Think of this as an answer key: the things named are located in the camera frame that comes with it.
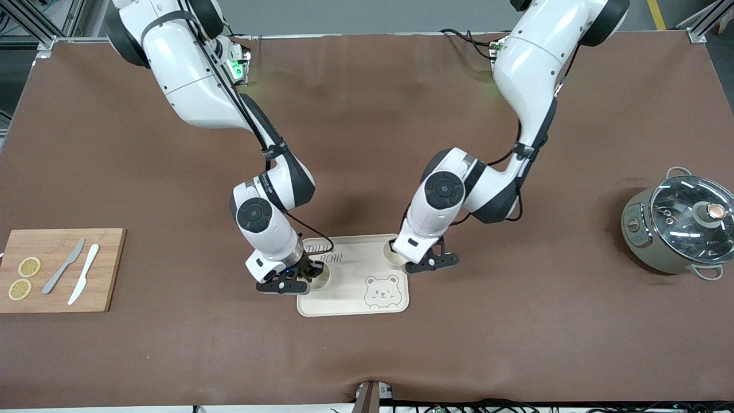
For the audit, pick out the white plastic knife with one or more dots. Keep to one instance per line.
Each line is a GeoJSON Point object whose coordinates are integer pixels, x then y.
{"type": "Point", "coordinates": [84, 274]}

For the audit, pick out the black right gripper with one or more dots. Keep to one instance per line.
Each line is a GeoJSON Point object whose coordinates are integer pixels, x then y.
{"type": "Point", "coordinates": [308, 268]}

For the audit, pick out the aluminium frame profile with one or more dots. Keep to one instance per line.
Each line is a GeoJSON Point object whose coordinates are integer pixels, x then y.
{"type": "Point", "coordinates": [47, 43]}
{"type": "Point", "coordinates": [697, 35]}

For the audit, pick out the beige tray with bear print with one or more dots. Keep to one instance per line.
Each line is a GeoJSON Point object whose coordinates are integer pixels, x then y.
{"type": "Point", "coordinates": [355, 275]}

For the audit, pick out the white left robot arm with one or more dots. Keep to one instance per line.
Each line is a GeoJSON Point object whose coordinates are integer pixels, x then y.
{"type": "Point", "coordinates": [533, 69]}

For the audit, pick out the grey plastic knife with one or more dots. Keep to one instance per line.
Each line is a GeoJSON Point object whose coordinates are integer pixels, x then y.
{"type": "Point", "coordinates": [63, 267]}

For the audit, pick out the glass pot lid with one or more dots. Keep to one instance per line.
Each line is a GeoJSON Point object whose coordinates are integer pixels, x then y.
{"type": "Point", "coordinates": [682, 221]}

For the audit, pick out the wooden cutting board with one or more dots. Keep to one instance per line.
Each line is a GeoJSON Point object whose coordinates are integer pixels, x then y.
{"type": "Point", "coordinates": [57, 298]}

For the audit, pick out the green electric cooking pot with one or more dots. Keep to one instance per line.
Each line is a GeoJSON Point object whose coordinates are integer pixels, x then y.
{"type": "Point", "coordinates": [637, 244]}

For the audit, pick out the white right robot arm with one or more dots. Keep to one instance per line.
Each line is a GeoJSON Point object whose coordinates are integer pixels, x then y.
{"type": "Point", "coordinates": [195, 86]}

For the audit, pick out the yellow lemon slice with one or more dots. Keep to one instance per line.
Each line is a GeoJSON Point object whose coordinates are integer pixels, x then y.
{"type": "Point", "coordinates": [29, 267]}
{"type": "Point", "coordinates": [20, 289]}

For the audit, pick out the white IKEA cup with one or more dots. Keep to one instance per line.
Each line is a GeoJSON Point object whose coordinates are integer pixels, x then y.
{"type": "Point", "coordinates": [390, 258]}
{"type": "Point", "coordinates": [321, 281]}

